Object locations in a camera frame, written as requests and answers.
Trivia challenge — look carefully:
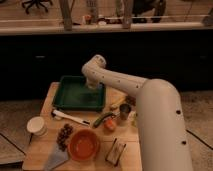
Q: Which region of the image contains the grey cloth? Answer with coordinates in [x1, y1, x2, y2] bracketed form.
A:
[44, 145, 69, 171]

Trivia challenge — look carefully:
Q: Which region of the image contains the green cucumber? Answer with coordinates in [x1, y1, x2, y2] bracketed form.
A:
[93, 112, 116, 128]

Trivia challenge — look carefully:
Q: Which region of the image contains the bunch of dark grapes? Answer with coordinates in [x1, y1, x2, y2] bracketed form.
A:
[56, 124, 73, 151]

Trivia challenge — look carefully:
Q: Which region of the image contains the black office chair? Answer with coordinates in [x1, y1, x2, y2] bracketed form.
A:
[21, 0, 53, 14]

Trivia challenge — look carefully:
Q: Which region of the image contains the metal cup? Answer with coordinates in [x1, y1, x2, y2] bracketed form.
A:
[119, 104, 131, 120]

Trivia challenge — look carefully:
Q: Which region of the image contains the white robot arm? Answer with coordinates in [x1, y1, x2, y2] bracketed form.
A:
[81, 55, 193, 171]

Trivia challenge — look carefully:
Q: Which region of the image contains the white cup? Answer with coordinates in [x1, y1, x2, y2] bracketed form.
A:
[27, 116, 47, 136]

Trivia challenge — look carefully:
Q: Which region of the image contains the wooden board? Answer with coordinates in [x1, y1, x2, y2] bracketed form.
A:
[22, 82, 142, 171]

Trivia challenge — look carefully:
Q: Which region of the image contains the white handled knife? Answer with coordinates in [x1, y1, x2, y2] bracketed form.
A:
[51, 109, 90, 126]

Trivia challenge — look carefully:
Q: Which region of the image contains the orange tomato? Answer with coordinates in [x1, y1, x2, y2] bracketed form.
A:
[104, 119, 117, 131]

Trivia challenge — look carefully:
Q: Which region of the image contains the green plastic tray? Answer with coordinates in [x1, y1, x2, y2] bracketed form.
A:
[52, 75, 106, 111]

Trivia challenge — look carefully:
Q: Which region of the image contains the orange bowl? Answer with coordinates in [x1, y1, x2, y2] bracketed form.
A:
[67, 129, 100, 162]

